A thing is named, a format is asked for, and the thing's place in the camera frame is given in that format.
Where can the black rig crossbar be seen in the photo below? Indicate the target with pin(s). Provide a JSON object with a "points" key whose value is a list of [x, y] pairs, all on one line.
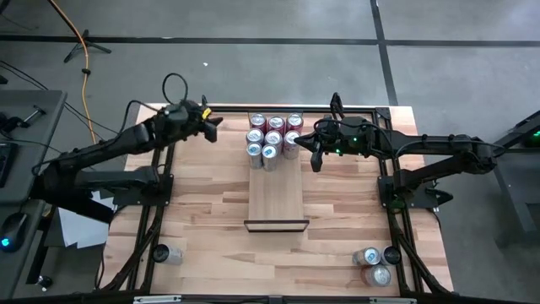
{"points": [[63, 301]]}

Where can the black flat panel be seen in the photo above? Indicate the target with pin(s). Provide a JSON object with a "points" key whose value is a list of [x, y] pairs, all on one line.
{"points": [[76, 207]]}

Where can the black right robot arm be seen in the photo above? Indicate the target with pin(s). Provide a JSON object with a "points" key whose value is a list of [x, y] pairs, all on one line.
{"points": [[443, 141]]}

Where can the black tripod stand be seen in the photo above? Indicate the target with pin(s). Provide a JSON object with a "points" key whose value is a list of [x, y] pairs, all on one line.
{"points": [[75, 51]]}

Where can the small metal hand tool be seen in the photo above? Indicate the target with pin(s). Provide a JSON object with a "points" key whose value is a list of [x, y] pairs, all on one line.
{"points": [[34, 114]]}

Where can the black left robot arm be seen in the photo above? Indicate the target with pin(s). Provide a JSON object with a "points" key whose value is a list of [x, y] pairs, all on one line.
{"points": [[126, 141]]}

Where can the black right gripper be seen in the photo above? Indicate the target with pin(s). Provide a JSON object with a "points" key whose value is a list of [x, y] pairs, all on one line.
{"points": [[350, 137]]}

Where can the black keyboard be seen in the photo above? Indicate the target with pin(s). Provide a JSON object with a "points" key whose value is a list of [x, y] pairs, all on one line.
{"points": [[6, 164]]}

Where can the black computer mouse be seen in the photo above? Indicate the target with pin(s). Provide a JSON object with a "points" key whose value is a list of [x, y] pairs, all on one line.
{"points": [[14, 228]]}

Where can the wooden shelf with black frame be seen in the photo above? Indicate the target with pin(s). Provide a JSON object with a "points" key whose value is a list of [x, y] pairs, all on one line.
{"points": [[276, 198]]}

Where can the yellow label tag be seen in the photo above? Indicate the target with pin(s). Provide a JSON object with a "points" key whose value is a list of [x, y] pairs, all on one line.
{"points": [[206, 113]]}

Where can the black computer with green lights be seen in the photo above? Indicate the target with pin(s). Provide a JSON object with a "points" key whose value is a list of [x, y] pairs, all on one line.
{"points": [[533, 139]]}

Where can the black neighbouring table frame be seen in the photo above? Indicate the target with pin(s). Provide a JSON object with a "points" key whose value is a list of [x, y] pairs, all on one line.
{"points": [[508, 188]]}

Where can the red Coca-Cola can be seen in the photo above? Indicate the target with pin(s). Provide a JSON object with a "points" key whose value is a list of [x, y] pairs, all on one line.
{"points": [[258, 122], [295, 122], [277, 124]]}

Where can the white paper sheets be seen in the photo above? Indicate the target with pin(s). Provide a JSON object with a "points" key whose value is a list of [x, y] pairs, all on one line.
{"points": [[80, 230]]}

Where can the slim silver blue can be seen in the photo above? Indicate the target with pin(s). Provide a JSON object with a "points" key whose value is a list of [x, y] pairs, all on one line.
{"points": [[366, 256], [254, 155], [269, 157]]}

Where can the slim white palm-print can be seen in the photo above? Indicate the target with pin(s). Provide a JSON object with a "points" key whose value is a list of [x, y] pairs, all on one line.
{"points": [[167, 254], [391, 255]]}

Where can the black aluminium table frame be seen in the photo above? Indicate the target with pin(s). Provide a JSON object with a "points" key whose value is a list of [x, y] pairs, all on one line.
{"points": [[236, 110]]}

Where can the small black knob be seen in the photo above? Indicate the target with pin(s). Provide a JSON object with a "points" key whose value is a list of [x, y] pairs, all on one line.
{"points": [[44, 281]]}

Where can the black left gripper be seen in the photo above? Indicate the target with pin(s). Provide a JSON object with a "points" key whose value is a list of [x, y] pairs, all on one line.
{"points": [[183, 120]]}

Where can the silver metal bracket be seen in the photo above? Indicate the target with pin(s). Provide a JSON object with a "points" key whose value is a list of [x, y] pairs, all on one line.
{"points": [[157, 299], [392, 301]]}

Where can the grey side desk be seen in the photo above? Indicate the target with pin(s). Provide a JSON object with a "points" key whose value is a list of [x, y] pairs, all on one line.
{"points": [[46, 99]]}

